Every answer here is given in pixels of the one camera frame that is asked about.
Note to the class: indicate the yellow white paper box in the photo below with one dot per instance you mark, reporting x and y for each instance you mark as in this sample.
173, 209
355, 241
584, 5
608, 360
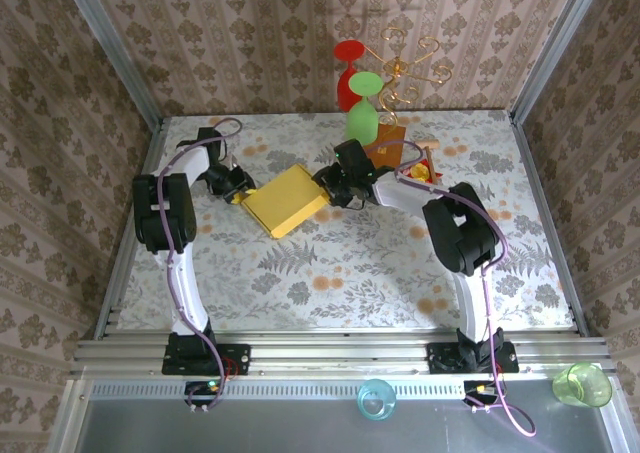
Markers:
285, 200

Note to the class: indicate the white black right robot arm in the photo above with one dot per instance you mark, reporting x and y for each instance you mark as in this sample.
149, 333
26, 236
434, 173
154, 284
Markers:
460, 233

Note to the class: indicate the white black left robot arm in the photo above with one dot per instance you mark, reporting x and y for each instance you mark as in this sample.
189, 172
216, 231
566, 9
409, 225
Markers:
185, 293

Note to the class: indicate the brown wooden board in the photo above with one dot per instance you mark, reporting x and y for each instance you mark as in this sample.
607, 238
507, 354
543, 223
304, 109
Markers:
390, 155

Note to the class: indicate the green plastic wine glass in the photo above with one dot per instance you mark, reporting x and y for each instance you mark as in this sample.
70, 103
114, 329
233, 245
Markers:
361, 120

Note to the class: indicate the red snack packet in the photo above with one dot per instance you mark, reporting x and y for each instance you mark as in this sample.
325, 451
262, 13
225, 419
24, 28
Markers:
420, 170

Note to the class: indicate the red plastic wine glass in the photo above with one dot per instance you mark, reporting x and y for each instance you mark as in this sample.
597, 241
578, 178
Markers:
345, 90

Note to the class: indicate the small wooden mallet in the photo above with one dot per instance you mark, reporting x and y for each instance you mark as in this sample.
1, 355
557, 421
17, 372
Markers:
431, 145

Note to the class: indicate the floral patterned table mat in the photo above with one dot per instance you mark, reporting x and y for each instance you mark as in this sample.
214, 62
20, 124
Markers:
240, 303

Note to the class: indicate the left controller board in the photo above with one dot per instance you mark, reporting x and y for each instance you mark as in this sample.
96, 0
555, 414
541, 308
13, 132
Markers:
207, 387

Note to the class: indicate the controller board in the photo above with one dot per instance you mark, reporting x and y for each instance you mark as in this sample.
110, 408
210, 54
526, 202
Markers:
207, 387
480, 389

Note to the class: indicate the blue plastic cup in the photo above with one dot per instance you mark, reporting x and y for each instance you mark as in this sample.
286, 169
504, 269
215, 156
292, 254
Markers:
376, 398

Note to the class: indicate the grey metal shelf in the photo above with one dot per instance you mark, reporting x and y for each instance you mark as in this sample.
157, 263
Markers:
300, 428

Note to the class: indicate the right controller board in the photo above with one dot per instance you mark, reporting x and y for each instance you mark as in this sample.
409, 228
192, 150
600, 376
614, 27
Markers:
480, 389

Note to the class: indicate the green plastic cup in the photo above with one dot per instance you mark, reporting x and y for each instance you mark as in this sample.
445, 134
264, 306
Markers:
582, 385

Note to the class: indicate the aluminium table edge rail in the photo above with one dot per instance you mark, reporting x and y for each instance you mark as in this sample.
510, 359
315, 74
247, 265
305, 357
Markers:
531, 173
152, 145

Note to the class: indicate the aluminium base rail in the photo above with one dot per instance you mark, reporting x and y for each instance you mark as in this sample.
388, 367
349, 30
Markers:
340, 355

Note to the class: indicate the aluminium frame post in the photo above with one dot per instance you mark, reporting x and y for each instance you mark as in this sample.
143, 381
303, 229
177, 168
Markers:
112, 48
555, 48

